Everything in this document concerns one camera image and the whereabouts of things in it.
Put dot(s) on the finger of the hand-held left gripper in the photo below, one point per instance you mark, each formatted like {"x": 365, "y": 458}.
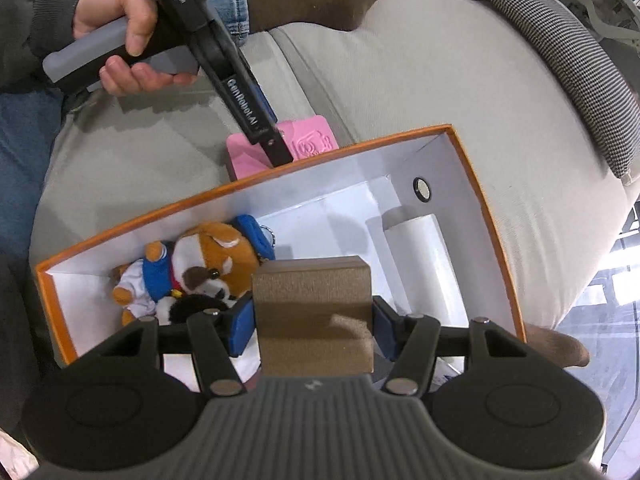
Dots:
{"x": 262, "y": 105}
{"x": 245, "y": 110}

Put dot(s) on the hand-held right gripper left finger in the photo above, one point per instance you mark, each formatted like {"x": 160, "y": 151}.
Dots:
{"x": 239, "y": 330}

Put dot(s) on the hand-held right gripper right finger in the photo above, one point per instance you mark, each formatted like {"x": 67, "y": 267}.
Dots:
{"x": 386, "y": 330}

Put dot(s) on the pink box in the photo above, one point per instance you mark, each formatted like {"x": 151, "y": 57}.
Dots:
{"x": 250, "y": 152}

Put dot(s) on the brown cardboard box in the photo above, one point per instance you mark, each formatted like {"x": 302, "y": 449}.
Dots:
{"x": 310, "y": 305}

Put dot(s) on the orange fox plush toy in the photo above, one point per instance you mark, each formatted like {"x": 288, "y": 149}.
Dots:
{"x": 210, "y": 255}

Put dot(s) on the orange storage box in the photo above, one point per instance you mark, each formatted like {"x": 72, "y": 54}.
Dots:
{"x": 310, "y": 180}

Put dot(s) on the person's left forearm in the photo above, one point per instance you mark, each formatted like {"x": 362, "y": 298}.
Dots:
{"x": 35, "y": 20}

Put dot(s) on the person's left hand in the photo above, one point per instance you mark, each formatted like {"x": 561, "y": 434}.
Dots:
{"x": 135, "y": 5}

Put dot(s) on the white box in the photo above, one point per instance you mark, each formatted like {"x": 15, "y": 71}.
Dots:
{"x": 425, "y": 260}

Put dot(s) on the beige sofa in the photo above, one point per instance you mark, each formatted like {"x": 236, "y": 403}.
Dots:
{"x": 450, "y": 85}

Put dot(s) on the person's left jeans leg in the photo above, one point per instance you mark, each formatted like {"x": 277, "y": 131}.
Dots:
{"x": 25, "y": 160}

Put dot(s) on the houndstooth cushion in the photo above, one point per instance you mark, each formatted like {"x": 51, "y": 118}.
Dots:
{"x": 565, "y": 60}

